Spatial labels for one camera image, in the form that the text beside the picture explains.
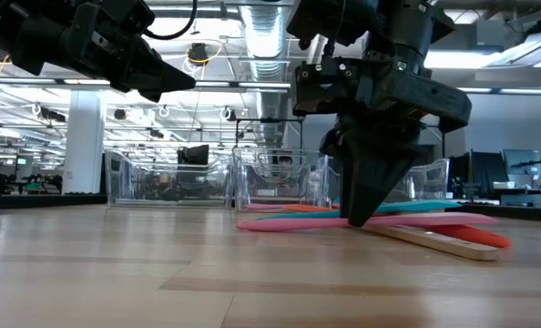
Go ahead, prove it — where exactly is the white pillar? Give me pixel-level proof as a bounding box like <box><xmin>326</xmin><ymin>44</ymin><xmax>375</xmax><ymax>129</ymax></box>
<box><xmin>62</xmin><ymin>89</ymin><xmax>107</xmax><ymax>196</ymax></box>

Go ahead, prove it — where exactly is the horizontal metal rig beam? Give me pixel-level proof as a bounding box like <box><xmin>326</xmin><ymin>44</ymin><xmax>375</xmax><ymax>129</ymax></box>
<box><xmin>0</xmin><ymin>76</ymin><xmax>541</xmax><ymax>97</ymax></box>

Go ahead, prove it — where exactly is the ribbed silver ventilation duct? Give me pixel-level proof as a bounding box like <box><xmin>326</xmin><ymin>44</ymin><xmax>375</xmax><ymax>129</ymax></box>
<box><xmin>240</xmin><ymin>4</ymin><xmax>295</xmax><ymax>148</ymax></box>

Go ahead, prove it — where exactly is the wide clear plastic bin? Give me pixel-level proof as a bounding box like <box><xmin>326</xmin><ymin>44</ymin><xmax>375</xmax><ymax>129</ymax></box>
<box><xmin>104</xmin><ymin>149</ymin><xmax>233</xmax><ymax>209</ymax></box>
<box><xmin>327</xmin><ymin>156</ymin><xmax>450</xmax><ymax>204</ymax></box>

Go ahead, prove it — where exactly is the black background monitor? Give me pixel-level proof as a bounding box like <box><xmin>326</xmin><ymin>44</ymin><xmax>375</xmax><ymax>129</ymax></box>
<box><xmin>177</xmin><ymin>144</ymin><xmax>210</xmax><ymax>166</ymax></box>

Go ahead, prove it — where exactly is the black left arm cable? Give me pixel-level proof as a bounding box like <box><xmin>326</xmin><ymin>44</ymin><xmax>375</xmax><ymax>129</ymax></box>
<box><xmin>142</xmin><ymin>0</ymin><xmax>199</xmax><ymax>41</ymax></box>

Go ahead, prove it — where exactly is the slim pink spatula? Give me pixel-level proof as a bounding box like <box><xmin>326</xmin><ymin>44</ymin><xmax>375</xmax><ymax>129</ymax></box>
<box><xmin>244</xmin><ymin>202</ymin><xmax>299</xmax><ymax>212</ymax></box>

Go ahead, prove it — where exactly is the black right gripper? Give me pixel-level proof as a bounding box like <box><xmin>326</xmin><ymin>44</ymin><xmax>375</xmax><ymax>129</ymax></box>
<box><xmin>291</xmin><ymin>56</ymin><xmax>473</xmax><ymax>227</ymax></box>

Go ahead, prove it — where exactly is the black background curtain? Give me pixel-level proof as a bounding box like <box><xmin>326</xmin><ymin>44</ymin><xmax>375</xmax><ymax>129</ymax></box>
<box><xmin>446</xmin><ymin>151</ymin><xmax>504</xmax><ymax>198</ymax></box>

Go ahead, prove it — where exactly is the red scraper with wooden handle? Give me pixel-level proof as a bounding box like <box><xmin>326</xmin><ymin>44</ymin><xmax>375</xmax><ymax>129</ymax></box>
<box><xmin>361</xmin><ymin>223</ymin><xmax>501</xmax><ymax>262</ymax></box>

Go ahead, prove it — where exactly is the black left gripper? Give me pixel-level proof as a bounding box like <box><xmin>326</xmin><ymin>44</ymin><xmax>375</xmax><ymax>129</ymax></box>
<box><xmin>0</xmin><ymin>0</ymin><xmax>197</xmax><ymax>104</ymax></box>

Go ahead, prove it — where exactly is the orange spatula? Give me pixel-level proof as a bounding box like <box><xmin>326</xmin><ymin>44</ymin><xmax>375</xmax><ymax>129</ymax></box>
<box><xmin>427</xmin><ymin>223</ymin><xmax>512</xmax><ymax>250</ymax></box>
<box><xmin>281</xmin><ymin>204</ymin><xmax>342</xmax><ymax>214</ymax></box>

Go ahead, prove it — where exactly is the grey background monitor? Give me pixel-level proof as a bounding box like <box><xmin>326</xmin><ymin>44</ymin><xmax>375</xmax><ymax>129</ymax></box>
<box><xmin>502</xmin><ymin>149</ymin><xmax>541</xmax><ymax>178</ymax></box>

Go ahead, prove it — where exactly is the narrow clear plastic bin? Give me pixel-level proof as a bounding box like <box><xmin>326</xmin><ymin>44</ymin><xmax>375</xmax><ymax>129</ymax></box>
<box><xmin>231</xmin><ymin>146</ymin><xmax>331</xmax><ymax>210</ymax></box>

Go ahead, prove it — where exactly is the black background rig frame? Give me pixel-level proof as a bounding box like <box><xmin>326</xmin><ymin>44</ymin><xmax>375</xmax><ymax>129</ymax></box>
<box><xmin>234</xmin><ymin>118</ymin><xmax>304</xmax><ymax>151</ymax></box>

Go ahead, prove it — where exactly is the wide-blade pink spatula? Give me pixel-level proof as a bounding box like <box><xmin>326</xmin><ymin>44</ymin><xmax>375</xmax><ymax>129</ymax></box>
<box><xmin>236</xmin><ymin>211</ymin><xmax>501</xmax><ymax>233</ymax></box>

